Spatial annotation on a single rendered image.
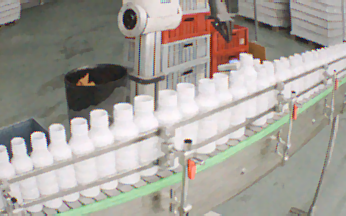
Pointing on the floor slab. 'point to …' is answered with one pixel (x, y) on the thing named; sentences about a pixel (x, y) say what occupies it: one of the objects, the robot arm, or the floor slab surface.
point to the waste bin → (84, 100)
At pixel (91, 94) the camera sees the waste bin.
